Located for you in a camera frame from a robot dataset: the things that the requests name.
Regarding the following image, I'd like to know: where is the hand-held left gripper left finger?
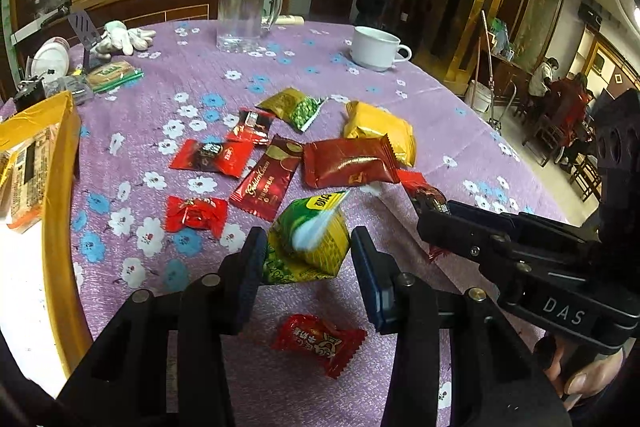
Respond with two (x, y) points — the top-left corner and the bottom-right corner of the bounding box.
(57, 227), (268, 427)

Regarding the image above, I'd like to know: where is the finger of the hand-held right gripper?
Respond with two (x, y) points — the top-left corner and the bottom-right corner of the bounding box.
(446, 201), (597, 241)
(416, 206), (532, 304)

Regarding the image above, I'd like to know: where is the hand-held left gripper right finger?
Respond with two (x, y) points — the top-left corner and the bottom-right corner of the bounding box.
(350, 227), (572, 427)

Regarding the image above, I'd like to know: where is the green yellow snack packet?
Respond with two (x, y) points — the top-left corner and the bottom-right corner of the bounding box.
(262, 189), (351, 285)

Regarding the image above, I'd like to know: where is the red brown candy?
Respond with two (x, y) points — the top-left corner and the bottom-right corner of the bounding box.
(397, 169), (451, 214)

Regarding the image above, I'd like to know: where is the red bow candy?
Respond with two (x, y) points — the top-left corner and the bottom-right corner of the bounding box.
(165, 195), (229, 238)

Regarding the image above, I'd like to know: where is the red candy rabbit print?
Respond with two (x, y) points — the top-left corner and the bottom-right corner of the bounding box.
(271, 313), (367, 379)

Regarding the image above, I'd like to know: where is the dark red long sachet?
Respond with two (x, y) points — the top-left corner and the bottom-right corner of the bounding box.
(229, 134), (305, 222)

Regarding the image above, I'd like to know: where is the large red black candy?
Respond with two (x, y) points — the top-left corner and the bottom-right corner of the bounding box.
(170, 138), (255, 178)

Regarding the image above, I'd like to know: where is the large red snack packet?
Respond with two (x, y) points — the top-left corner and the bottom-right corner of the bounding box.
(302, 138), (401, 188)

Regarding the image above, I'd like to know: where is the small red black candy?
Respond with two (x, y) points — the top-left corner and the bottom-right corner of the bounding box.
(225, 108), (275, 145)

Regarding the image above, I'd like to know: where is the green gold snack packet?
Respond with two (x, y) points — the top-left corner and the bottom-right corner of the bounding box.
(256, 88), (328, 132)

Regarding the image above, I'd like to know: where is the yellow-rimmed white tray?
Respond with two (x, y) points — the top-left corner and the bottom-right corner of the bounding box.
(0, 91), (93, 383)

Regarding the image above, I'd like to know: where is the person's right hand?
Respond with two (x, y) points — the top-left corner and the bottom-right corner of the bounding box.
(544, 346), (626, 413)

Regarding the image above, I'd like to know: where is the wooden chair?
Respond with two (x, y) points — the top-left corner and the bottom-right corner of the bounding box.
(522, 107), (566, 168)

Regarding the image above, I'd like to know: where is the white plastic bucket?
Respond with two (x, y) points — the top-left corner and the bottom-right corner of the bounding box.
(470, 81), (496, 114)

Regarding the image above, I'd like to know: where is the white ceramic cup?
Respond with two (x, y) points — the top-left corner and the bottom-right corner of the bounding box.
(349, 26), (413, 72)

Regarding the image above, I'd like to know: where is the green striped cracker packet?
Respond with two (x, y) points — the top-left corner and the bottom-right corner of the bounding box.
(86, 61), (144, 94)

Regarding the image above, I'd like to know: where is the beige packet orange edge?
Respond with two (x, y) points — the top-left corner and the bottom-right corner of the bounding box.
(7, 127), (63, 234)

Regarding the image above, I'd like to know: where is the clear glass mug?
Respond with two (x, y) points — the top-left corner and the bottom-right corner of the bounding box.
(216, 0), (284, 54)

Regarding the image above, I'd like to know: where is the dark mesh bag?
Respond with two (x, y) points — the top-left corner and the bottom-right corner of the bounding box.
(50, 77), (93, 105)

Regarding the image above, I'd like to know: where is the wooden counter cabinet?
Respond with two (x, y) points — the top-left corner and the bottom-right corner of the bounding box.
(75, 0), (233, 45)

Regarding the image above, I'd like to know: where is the small black pot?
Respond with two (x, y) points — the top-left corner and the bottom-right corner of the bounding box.
(12, 74), (51, 112)

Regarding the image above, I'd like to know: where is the mop handle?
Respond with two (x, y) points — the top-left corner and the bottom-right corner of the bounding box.
(480, 11), (502, 128)

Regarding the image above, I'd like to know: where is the black wall speaker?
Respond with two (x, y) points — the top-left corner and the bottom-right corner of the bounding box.
(577, 2), (603, 28)

